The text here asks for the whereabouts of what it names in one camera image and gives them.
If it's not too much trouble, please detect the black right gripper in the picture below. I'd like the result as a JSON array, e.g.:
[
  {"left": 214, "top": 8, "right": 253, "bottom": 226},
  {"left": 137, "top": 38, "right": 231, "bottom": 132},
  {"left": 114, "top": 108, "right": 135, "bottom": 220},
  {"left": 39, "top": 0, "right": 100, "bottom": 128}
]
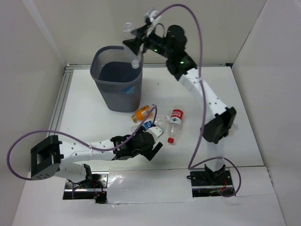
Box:
[{"left": 122, "top": 24, "right": 172, "bottom": 59}]

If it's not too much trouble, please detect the clear unlabelled plastic bottle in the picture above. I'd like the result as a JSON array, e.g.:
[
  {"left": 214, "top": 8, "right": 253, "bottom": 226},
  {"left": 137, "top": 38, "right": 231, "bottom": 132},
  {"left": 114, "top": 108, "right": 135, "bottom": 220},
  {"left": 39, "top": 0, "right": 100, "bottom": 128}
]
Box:
[{"left": 122, "top": 22, "right": 142, "bottom": 69}]

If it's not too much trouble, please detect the crushed blue label bottle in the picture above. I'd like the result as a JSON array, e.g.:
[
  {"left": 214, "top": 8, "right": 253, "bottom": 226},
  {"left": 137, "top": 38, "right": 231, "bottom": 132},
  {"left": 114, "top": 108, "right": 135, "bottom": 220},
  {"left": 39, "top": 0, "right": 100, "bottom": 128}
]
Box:
[{"left": 131, "top": 115, "right": 170, "bottom": 132}]

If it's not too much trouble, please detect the blue cap plastic bottle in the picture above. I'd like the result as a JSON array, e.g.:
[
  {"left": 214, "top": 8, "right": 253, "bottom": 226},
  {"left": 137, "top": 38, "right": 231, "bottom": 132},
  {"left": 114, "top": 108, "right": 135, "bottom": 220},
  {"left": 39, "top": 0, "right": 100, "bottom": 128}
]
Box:
[{"left": 119, "top": 85, "right": 138, "bottom": 95}]

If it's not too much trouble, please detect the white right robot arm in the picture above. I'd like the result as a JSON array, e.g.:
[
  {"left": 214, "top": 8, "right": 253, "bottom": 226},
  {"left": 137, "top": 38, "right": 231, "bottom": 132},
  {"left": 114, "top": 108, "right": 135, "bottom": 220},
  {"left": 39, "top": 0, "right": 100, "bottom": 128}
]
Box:
[{"left": 122, "top": 23, "right": 237, "bottom": 185}]

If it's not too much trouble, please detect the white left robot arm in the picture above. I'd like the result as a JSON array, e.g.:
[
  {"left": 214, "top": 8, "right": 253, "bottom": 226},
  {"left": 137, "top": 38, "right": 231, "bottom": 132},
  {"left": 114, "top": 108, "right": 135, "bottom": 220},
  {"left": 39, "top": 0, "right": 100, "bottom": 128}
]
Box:
[{"left": 31, "top": 126, "right": 164, "bottom": 188}]

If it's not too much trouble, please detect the grey mesh waste bin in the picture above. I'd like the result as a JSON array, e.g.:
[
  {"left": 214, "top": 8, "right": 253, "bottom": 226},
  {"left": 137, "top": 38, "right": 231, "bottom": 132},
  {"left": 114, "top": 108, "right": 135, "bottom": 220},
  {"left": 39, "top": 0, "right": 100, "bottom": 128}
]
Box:
[{"left": 90, "top": 46, "right": 143, "bottom": 113}]

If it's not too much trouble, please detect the small orange juice bottle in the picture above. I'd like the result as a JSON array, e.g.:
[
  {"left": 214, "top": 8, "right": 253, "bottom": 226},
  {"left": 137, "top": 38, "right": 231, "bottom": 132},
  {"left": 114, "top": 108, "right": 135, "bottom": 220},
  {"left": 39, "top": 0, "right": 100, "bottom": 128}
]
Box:
[{"left": 131, "top": 105, "right": 153, "bottom": 123}]

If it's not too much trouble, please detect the red label water bottle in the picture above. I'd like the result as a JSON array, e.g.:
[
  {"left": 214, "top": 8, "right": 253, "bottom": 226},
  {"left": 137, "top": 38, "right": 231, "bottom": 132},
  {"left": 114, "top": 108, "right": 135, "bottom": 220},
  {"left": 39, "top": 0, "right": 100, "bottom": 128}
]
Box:
[{"left": 167, "top": 105, "right": 184, "bottom": 144}]

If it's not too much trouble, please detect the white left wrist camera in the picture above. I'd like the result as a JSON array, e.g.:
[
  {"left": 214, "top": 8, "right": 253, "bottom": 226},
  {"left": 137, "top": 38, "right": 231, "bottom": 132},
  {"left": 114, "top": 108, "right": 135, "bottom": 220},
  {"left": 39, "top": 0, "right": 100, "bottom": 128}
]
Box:
[{"left": 147, "top": 126, "right": 164, "bottom": 141}]

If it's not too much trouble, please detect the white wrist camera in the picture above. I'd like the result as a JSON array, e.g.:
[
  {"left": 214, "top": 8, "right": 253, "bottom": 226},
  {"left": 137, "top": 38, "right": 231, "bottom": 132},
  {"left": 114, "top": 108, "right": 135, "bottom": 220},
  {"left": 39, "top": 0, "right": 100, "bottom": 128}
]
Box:
[
  {"left": 144, "top": 8, "right": 161, "bottom": 32},
  {"left": 147, "top": 126, "right": 164, "bottom": 141}
]

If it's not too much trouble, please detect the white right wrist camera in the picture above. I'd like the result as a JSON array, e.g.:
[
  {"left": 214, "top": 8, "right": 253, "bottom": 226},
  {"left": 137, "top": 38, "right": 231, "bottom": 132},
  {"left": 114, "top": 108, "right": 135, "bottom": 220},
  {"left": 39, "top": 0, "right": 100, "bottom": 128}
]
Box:
[{"left": 144, "top": 8, "right": 161, "bottom": 32}]

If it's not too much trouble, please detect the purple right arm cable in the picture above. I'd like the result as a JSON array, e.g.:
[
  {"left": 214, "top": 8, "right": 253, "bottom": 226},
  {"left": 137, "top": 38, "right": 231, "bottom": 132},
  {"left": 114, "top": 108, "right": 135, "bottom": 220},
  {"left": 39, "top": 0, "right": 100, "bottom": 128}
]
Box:
[{"left": 155, "top": 3, "right": 241, "bottom": 197}]

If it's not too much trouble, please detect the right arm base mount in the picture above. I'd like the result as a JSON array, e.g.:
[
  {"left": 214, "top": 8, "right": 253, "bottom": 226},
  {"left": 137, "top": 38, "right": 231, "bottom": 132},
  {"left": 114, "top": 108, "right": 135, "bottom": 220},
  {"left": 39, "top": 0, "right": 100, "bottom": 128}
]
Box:
[{"left": 186, "top": 170, "right": 235, "bottom": 198}]

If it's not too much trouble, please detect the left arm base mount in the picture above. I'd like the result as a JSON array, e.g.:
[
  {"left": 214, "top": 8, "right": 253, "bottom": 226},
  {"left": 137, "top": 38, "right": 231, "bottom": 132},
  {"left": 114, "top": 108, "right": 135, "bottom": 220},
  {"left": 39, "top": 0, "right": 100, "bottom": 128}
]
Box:
[{"left": 63, "top": 171, "right": 109, "bottom": 204}]

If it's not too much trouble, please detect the aluminium frame rail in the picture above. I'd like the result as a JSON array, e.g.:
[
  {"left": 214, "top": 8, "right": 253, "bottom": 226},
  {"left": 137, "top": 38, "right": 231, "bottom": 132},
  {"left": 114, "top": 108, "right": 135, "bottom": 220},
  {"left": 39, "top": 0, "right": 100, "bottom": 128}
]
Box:
[{"left": 42, "top": 63, "right": 233, "bottom": 151}]

